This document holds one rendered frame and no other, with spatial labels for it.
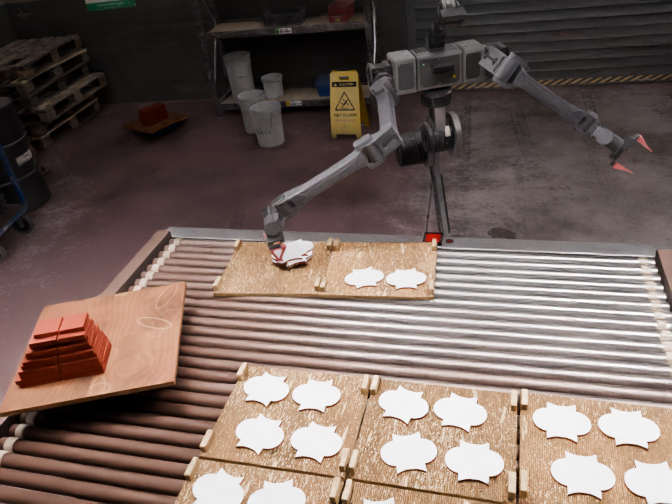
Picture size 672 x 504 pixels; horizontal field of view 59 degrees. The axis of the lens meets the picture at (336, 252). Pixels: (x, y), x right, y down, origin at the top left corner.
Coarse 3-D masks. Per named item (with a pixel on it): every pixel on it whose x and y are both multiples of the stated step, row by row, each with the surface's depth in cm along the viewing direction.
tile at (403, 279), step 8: (400, 272) 222; (408, 272) 221; (416, 272) 221; (392, 280) 218; (400, 280) 218; (408, 280) 217; (416, 280) 216; (424, 280) 216; (400, 288) 214; (408, 288) 214; (416, 288) 213
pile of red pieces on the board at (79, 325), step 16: (48, 320) 176; (64, 320) 175; (80, 320) 174; (32, 336) 173; (48, 336) 171; (64, 336) 171; (80, 336) 171; (96, 336) 179; (32, 352) 172; (48, 352) 172; (64, 352) 174; (80, 352) 174; (96, 352) 176; (32, 368) 175; (48, 368) 175; (64, 368) 176; (80, 368) 177; (96, 368) 178; (16, 384) 177; (32, 384) 178
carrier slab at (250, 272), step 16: (240, 256) 244; (256, 256) 243; (320, 256) 238; (224, 272) 236; (240, 272) 235; (256, 272) 234; (272, 272) 232; (288, 272) 231; (304, 272) 230; (320, 272) 229; (224, 288) 227; (240, 288) 226; (256, 288) 225; (272, 288) 224; (288, 288) 222; (304, 288) 221
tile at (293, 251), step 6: (288, 246) 237; (294, 246) 237; (300, 246) 236; (306, 246) 236; (276, 252) 235; (288, 252) 234; (294, 252) 233; (300, 252) 233; (306, 252) 233; (282, 258) 231; (288, 258) 230; (294, 258) 230; (300, 258) 230
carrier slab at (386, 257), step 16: (336, 256) 237; (352, 256) 235; (368, 256) 234; (384, 256) 233; (400, 256) 232; (416, 256) 231; (432, 256) 229; (336, 272) 228; (352, 272) 226; (384, 272) 224; (432, 272) 221; (336, 288) 219; (352, 288) 218; (368, 288) 217; (384, 288) 216
